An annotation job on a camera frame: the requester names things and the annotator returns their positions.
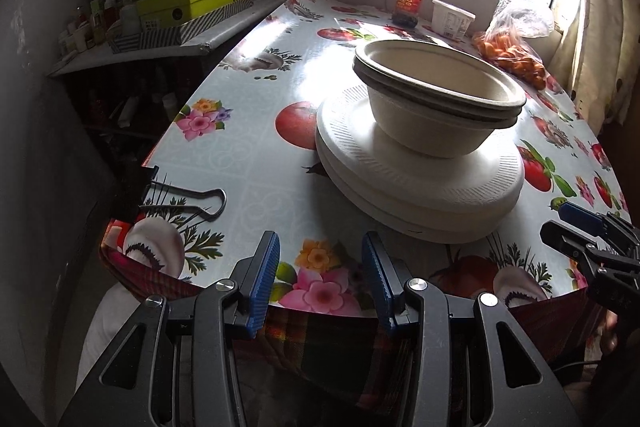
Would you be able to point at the cream spotted curtain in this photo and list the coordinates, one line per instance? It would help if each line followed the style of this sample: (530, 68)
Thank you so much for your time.
(600, 32)

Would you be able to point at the cluster of small bottles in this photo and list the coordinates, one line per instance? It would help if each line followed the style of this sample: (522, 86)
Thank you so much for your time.
(95, 17)

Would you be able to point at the vegetable printed tablecloth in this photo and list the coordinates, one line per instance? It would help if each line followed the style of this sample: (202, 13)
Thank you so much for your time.
(260, 182)

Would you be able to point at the large white foam plate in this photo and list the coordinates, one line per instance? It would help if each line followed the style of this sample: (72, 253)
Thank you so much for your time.
(345, 127)

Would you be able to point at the grey side shelf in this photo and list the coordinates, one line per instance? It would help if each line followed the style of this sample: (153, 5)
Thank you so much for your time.
(215, 38)

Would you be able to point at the white plastic tub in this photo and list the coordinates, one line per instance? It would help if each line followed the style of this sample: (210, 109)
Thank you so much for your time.
(452, 21)

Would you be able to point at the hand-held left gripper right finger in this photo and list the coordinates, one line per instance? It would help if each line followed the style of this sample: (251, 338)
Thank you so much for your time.
(380, 287)

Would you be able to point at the red plaid blanket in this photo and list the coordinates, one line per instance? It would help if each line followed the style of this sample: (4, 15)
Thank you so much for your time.
(320, 357)

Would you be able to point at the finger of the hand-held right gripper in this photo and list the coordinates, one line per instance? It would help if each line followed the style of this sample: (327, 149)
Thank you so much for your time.
(582, 216)
(567, 239)

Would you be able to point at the pile of oranges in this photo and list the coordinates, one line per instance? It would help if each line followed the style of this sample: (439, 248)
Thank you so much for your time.
(515, 59)

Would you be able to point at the white cloth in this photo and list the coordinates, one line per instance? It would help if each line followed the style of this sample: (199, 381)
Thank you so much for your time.
(107, 332)

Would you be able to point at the clear plastic bag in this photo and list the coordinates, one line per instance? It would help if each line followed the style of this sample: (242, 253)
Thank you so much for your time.
(525, 12)

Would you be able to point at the striped grey box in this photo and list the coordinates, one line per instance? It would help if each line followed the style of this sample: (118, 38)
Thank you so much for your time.
(165, 34)

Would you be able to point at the black binder clip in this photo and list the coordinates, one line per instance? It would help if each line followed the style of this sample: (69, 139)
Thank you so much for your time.
(200, 202)

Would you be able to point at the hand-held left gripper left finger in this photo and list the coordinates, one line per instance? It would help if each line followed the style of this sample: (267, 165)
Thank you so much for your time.
(262, 287)

